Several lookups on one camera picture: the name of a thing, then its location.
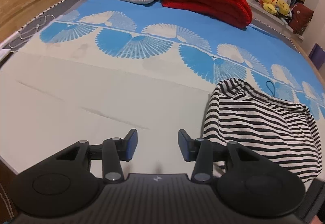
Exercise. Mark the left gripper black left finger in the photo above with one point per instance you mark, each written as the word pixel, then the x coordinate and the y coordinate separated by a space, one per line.
pixel 125 147

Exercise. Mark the purple box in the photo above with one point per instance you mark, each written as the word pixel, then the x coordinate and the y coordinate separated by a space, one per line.
pixel 317 56

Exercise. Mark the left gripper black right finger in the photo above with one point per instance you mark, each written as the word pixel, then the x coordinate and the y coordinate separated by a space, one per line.
pixel 190 147

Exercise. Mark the blue white patterned bedsheet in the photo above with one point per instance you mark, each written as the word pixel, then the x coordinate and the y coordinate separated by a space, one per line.
pixel 109 66

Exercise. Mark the yellow plush toys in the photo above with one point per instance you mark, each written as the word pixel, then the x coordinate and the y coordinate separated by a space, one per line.
pixel 279 8

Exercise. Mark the person's right hand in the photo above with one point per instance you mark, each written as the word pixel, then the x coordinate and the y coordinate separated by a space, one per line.
pixel 316 220

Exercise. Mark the dark red bag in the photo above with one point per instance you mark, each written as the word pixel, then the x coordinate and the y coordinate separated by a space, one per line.
pixel 301 17

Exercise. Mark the grey mattress edge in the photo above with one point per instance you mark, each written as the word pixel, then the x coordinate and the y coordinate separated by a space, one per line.
pixel 18 39

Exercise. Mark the black white striped garment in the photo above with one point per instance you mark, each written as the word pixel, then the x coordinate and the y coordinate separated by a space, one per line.
pixel 284 132

